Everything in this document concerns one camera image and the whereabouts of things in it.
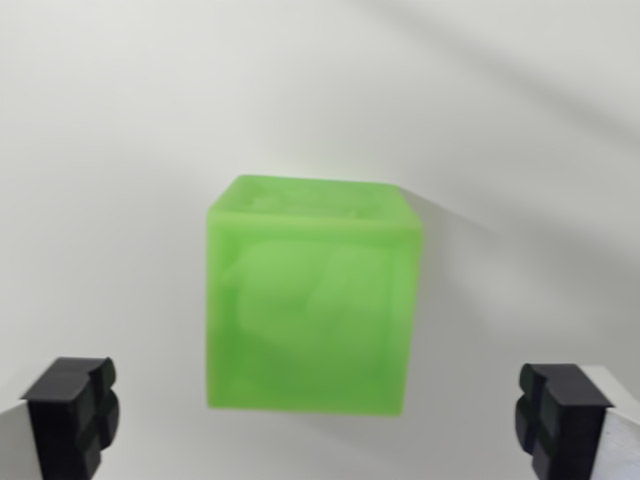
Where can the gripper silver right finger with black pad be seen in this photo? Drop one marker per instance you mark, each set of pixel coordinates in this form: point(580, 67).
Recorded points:
point(570, 420)

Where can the green translucent cube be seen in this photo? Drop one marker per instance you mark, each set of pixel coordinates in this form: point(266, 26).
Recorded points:
point(310, 300)

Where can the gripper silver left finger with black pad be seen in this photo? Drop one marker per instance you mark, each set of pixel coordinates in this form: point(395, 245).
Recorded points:
point(65, 415)

